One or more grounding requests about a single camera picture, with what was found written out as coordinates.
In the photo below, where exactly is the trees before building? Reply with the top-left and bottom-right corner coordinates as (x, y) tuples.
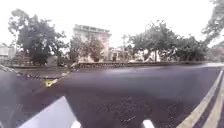
(68, 34), (106, 64)

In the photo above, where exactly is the pale tall building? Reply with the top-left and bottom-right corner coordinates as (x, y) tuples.
(72, 23), (113, 63)

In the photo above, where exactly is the dark asphalt road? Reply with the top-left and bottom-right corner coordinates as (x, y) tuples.
(0, 63), (224, 128)

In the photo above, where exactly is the group of trees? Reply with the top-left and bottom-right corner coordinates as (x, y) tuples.
(127, 20), (210, 63)

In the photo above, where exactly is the kerb with yellow mark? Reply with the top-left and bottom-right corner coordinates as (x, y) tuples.
(0, 64), (73, 89)

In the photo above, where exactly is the robot's own part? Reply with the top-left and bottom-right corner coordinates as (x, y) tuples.
(70, 120), (82, 128)
(142, 119), (156, 128)

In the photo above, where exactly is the large dark tree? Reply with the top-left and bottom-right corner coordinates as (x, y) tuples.
(7, 8), (70, 67)

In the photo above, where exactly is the pale painted road line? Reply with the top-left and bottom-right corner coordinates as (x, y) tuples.
(176, 69), (224, 128)
(202, 81), (224, 128)

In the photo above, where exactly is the small pale building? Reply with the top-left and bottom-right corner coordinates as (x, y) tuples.
(0, 43), (17, 62)

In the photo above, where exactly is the tree with hanging branches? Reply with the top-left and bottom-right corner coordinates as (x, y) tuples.
(201, 0), (224, 45)

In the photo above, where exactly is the low roadside wall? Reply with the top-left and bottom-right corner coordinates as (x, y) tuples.
(71, 60), (214, 70)

